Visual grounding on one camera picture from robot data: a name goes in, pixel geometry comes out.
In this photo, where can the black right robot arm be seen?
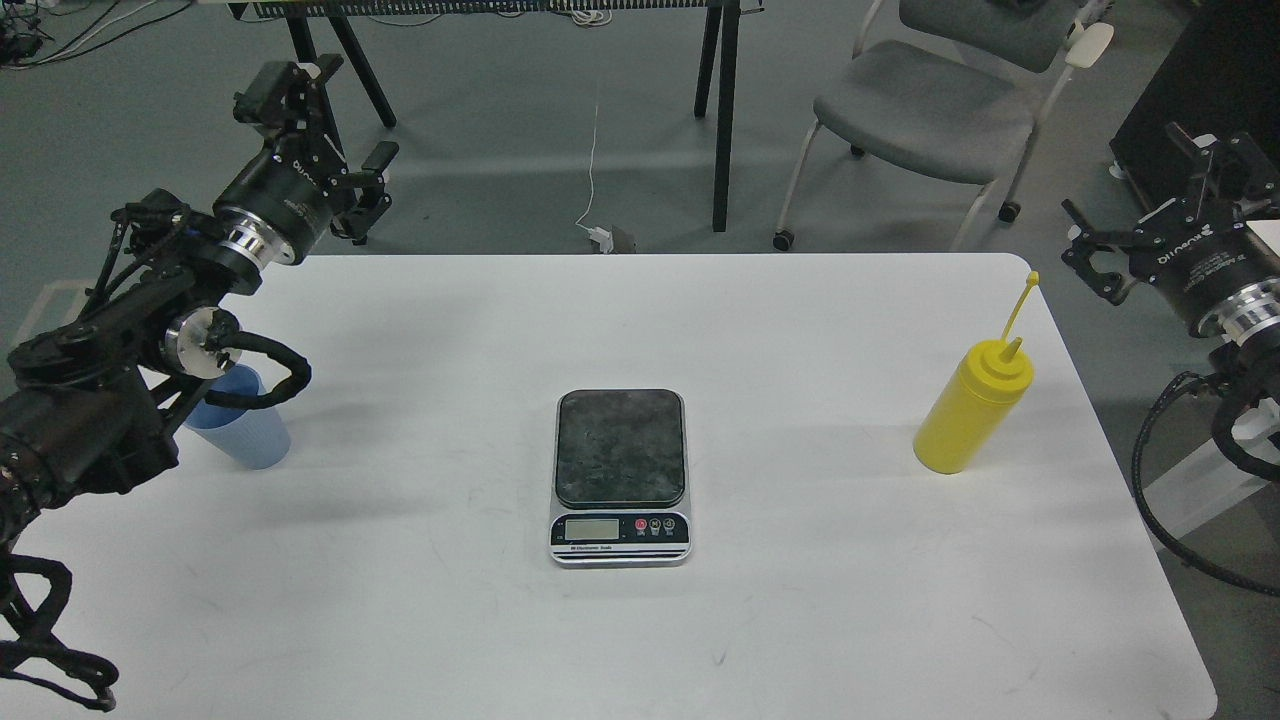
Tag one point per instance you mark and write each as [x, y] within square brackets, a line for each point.
[1100, 260]

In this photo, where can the grey office chair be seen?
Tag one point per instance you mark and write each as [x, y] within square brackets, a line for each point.
[945, 118]

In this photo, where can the white power adapter plug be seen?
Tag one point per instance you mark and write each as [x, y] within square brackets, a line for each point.
[612, 240]

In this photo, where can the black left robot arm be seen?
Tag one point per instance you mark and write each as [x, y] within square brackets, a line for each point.
[99, 400]

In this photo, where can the black legged background table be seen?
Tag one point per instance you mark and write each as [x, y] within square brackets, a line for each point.
[667, 60]

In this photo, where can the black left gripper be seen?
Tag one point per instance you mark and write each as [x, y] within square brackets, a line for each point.
[281, 203]

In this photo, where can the yellow squeeze bottle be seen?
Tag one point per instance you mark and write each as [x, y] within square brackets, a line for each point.
[987, 384]

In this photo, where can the digital kitchen scale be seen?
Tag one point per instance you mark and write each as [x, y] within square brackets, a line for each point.
[620, 490]

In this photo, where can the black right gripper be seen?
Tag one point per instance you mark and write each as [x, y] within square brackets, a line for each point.
[1195, 265]

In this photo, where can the black cabinet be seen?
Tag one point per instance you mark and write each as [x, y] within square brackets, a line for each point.
[1220, 77]

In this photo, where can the blue ribbed plastic cup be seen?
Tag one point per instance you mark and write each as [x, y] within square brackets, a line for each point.
[257, 439]

